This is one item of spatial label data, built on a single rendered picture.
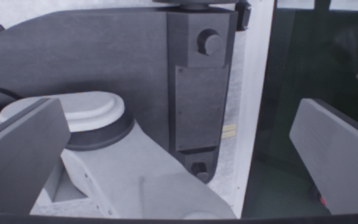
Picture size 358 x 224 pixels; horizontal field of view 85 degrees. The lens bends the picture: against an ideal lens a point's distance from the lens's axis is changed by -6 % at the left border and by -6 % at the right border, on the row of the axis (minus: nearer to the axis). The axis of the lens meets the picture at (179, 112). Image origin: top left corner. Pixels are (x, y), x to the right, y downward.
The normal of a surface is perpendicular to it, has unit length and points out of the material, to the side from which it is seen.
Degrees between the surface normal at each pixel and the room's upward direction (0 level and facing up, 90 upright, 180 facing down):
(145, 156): 90
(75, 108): 90
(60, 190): 90
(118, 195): 90
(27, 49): 0
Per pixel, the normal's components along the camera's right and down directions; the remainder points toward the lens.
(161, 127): 0.20, 0.51
